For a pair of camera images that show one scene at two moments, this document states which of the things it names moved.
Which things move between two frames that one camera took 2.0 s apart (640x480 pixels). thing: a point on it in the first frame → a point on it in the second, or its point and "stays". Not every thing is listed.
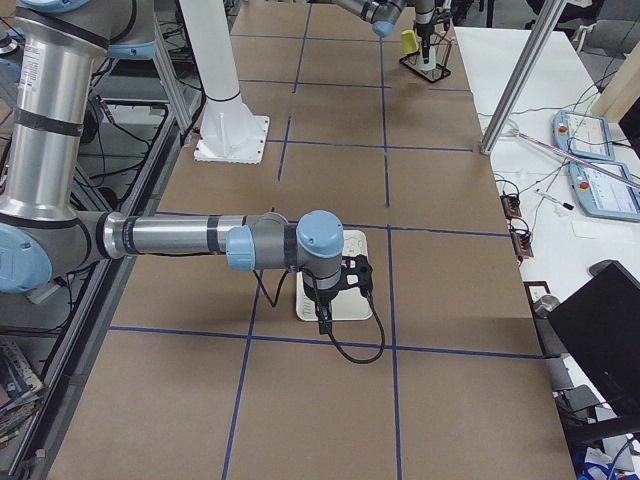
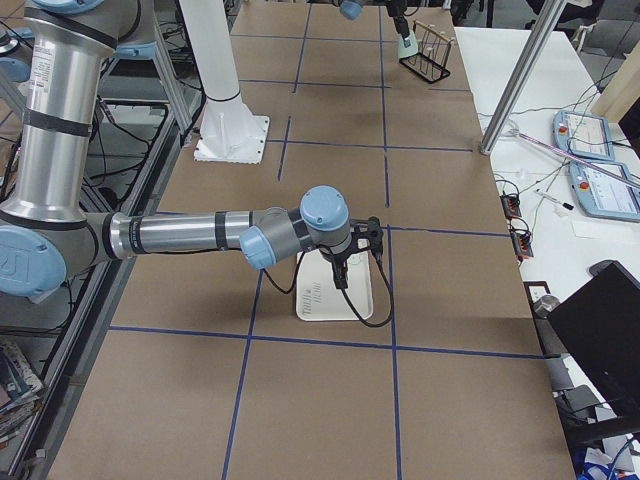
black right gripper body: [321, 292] → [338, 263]
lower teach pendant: [606, 190] stays
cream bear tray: [352, 304] stays
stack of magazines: [19, 392] stays
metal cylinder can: [543, 307] stays
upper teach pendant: [582, 135] stays
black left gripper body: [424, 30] → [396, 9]
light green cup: [431, 65] → [412, 49]
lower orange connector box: [522, 243] stays
